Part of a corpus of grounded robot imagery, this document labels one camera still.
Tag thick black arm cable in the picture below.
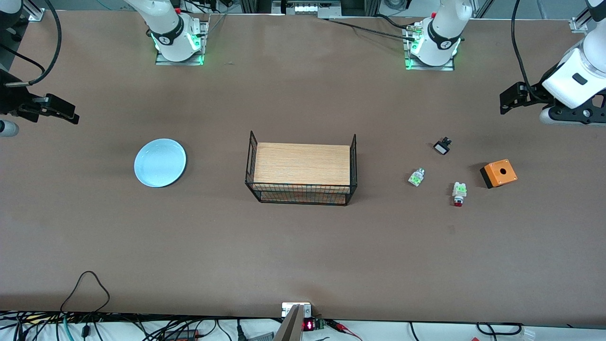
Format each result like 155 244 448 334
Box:
510 0 545 102
4 0 63 89

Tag black power adapter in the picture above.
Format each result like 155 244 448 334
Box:
160 330 201 341

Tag light blue round plate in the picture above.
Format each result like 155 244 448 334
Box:
134 138 187 188

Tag white mount bracket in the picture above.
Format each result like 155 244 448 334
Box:
281 302 312 318

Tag black looped cable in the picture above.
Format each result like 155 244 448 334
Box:
60 270 111 314

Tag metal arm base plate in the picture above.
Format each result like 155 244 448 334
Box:
403 23 456 72
155 18 210 66

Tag red clip lead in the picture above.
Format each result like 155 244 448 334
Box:
328 319 364 341

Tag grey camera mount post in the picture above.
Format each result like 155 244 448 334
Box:
273 304 304 341

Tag aluminium frame bracket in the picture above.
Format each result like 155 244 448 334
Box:
570 0 594 34
21 0 46 22

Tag red push button switch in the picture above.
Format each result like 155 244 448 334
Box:
452 181 468 207

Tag orange button enclosure box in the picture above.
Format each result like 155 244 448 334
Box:
480 159 518 189

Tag thin black table cable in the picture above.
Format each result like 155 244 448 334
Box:
326 14 419 40

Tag black wire mesh basket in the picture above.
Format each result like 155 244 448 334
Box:
245 131 358 206

